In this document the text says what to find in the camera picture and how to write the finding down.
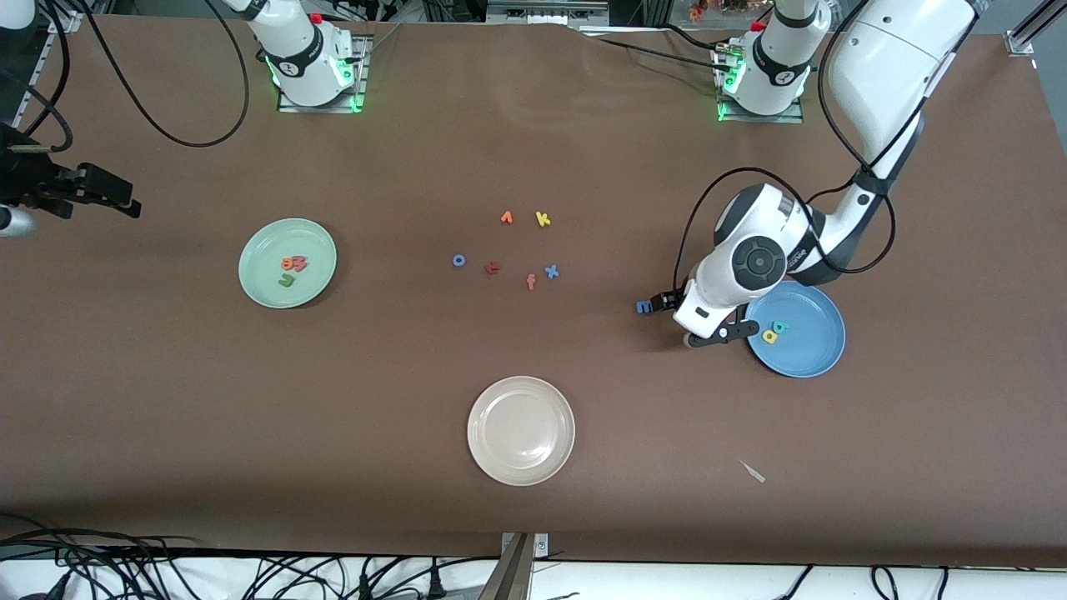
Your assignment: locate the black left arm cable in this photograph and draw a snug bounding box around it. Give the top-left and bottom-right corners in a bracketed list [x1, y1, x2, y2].
[671, 0, 899, 294]

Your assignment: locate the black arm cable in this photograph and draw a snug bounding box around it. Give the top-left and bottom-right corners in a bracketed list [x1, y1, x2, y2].
[23, 0, 251, 155]
[671, 0, 899, 294]

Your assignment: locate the grey metal pole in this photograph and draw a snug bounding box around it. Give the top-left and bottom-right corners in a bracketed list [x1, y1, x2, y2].
[479, 533, 534, 600]

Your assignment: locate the green plate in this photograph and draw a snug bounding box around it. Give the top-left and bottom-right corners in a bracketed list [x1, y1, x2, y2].
[238, 218, 338, 309]

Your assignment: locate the black base cable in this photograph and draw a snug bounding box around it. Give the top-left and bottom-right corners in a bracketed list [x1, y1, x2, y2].
[584, 33, 728, 69]

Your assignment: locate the black cable tangle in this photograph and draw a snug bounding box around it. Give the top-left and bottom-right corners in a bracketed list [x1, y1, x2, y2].
[0, 517, 501, 600]

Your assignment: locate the brown table cover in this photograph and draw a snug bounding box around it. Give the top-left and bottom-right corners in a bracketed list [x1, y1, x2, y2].
[0, 15, 1067, 568]

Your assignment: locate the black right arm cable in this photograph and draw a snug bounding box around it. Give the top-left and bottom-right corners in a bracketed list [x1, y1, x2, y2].
[23, 0, 251, 155]

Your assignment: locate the aluminium frame rail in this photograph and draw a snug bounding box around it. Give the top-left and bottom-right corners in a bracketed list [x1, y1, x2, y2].
[15, 8, 66, 128]

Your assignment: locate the beige plate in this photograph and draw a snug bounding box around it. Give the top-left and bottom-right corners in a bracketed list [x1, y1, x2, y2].
[467, 376, 576, 487]

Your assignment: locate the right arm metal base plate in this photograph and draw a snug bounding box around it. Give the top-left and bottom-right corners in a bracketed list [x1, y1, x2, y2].
[278, 33, 370, 113]

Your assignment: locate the grey metal frame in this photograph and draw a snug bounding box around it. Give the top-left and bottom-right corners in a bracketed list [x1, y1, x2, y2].
[486, 0, 611, 28]

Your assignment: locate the blue plate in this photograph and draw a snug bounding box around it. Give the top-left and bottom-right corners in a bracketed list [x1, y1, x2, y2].
[744, 281, 846, 378]

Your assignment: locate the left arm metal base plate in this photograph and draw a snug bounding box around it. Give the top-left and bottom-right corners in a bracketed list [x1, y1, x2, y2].
[717, 46, 805, 124]

